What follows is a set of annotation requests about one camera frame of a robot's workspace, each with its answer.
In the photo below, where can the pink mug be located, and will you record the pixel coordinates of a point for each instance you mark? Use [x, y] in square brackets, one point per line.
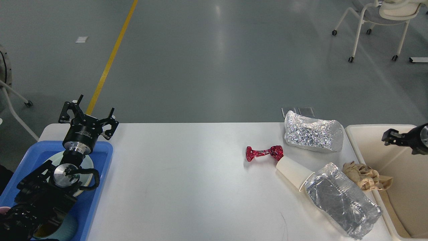
[4, 209]

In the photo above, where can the white bar on floor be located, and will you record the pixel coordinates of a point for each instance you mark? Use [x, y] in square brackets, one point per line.
[418, 60]

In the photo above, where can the grey floor plate left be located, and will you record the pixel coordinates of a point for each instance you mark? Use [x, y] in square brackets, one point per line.
[286, 110]

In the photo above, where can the white rolling chair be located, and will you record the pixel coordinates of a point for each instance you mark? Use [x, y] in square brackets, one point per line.
[381, 12]

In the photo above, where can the aluminium foil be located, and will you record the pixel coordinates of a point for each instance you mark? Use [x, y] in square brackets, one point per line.
[313, 134]

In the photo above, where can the grey floor plate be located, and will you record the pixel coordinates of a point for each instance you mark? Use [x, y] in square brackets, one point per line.
[306, 111]
[286, 110]

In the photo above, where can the aluminium foil tray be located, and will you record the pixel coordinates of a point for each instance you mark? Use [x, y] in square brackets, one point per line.
[342, 201]

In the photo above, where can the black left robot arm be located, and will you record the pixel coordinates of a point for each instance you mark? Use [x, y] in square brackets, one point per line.
[46, 195]

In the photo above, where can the grey floor plate right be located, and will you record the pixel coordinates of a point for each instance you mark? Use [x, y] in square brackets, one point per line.
[306, 111]

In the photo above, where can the white floor tag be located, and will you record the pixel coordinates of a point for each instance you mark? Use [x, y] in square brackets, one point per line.
[81, 39]

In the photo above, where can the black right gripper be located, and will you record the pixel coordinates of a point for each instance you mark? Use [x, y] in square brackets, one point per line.
[417, 140]

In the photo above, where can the green plate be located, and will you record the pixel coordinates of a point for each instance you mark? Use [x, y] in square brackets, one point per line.
[87, 164]

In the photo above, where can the red foil candy wrapper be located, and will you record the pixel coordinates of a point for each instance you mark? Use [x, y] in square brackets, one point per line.
[275, 151]

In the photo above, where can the white paper cup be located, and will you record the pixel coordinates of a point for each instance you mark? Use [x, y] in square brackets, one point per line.
[296, 173]

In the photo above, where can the teal mug yellow inside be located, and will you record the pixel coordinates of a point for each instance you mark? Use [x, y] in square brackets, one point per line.
[64, 232]

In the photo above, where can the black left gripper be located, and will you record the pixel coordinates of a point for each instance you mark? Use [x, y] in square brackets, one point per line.
[84, 130]

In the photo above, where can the cream plastic bin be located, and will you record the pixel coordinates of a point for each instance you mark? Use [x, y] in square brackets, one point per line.
[405, 203]

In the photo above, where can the brown paper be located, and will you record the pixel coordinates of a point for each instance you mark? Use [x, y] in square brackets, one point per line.
[366, 178]

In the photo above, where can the white chair left edge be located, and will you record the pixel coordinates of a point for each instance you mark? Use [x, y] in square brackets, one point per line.
[6, 79]

